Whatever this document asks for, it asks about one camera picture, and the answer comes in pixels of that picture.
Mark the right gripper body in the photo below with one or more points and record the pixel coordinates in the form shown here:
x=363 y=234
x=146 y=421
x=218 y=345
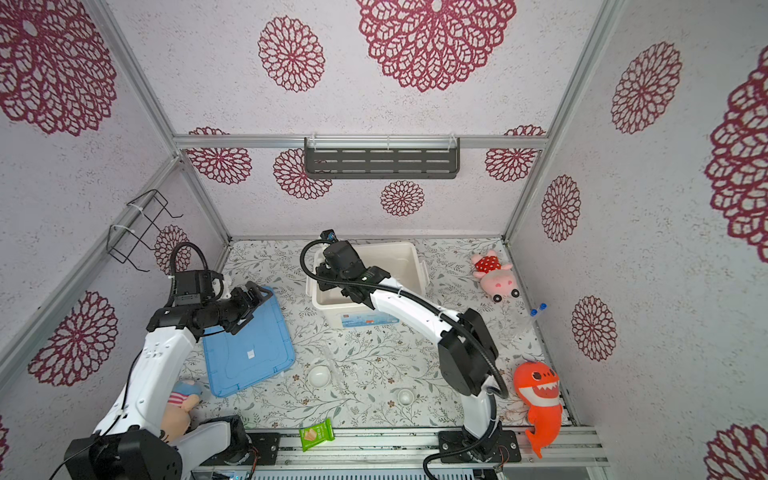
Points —
x=330 y=279

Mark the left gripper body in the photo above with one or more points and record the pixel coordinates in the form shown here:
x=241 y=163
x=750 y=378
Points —
x=229 y=312

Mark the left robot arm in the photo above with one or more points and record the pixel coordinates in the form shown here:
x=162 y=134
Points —
x=129 y=443

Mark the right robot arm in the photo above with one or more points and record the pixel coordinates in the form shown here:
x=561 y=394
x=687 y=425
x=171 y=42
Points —
x=466 y=351

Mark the blue plastic bin lid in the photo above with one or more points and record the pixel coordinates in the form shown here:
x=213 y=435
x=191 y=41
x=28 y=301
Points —
x=261 y=350

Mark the cartoon boy plush doll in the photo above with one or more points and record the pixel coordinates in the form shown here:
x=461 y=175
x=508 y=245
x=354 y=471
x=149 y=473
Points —
x=184 y=397

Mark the white round dish large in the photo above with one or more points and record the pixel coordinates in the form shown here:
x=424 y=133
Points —
x=319 y=376

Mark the white round dish small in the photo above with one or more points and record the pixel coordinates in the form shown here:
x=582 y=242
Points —
x=405 y=397

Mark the pink pig plush toy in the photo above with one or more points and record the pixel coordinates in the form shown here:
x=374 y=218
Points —
x=496 y=279

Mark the green snack packet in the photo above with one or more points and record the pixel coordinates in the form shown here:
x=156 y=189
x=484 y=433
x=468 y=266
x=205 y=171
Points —
x=315 y=435

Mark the red shark plush toy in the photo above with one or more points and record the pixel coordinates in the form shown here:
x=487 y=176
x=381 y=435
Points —
x=537 y=385

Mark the black wire wall rack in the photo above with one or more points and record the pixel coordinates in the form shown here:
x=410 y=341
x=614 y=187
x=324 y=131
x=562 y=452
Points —
x=126 y=236

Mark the grey wall shelf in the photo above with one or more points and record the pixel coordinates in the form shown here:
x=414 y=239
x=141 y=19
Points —
x=381 y=160

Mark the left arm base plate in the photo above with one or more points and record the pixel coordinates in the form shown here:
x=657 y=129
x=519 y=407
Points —
x=262 y=450

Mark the aluminium front rail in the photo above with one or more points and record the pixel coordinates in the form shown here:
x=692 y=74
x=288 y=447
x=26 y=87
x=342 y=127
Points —
x=405 y=448

